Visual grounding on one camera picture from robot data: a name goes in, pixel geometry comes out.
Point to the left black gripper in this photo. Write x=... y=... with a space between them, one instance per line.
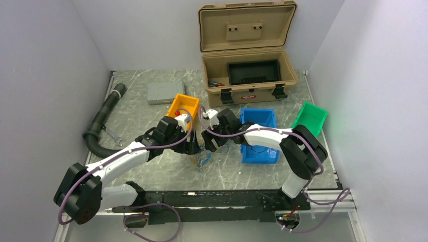
x=189 y=145

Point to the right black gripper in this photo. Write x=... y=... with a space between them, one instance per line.
x=212 y=138

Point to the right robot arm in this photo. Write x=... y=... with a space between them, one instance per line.
x=302 y=150

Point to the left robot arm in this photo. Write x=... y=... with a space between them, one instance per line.
x=84 y=189

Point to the orange plastic bin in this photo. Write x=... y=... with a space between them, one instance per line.
x=185 y=104

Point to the blue plastic bin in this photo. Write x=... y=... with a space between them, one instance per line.
x=259 y=154

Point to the grey plastic case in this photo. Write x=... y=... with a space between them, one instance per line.
x=164 y=92

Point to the silver wrench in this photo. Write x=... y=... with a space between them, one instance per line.
x=119 y=141

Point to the black toolbox tray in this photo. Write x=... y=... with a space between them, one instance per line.
x=254 y=72

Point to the green plastic bin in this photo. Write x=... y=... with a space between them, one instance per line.
x=312 y=117

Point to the tan plastic toolbox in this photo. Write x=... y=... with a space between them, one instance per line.
x=245 y=32

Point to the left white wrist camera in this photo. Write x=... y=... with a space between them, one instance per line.
x=183 y=120

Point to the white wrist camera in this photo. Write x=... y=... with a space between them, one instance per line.
x=211 y=116
x=183 y=120

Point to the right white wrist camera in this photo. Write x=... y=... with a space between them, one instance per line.
x=211 y=116

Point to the red handled screwdriver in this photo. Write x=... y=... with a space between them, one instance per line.
x=215 y=84

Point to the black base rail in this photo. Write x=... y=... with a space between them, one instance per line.
x=214 y=205

